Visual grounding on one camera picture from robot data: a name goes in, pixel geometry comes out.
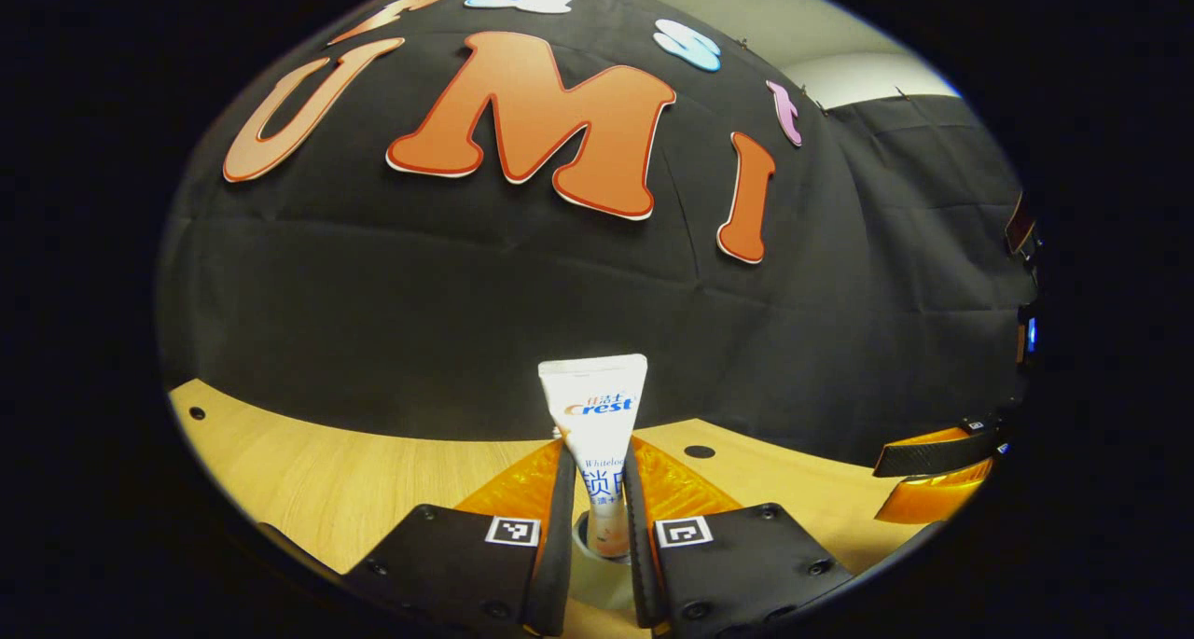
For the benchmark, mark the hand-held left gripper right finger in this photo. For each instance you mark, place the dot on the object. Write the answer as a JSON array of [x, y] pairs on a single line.
[[642, 564]]

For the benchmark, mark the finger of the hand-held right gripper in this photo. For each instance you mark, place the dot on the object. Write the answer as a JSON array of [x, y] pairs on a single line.
[[933, 501], [933, 452]]

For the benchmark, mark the black backdrop cloth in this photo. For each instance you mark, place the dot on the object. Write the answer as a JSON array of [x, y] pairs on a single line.
[[373, 322]]

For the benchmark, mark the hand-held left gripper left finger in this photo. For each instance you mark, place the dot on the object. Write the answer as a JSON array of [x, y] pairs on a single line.
[[558, 546]]

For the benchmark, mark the white toothpaste tube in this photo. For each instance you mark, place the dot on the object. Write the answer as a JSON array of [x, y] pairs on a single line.
[[597, 415]]

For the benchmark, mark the white cup with blue inside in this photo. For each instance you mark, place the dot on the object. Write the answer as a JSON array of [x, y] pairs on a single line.
[[597, 588]]

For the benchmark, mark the wooden desktop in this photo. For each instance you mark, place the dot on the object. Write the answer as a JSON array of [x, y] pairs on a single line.
[[326, 471]]

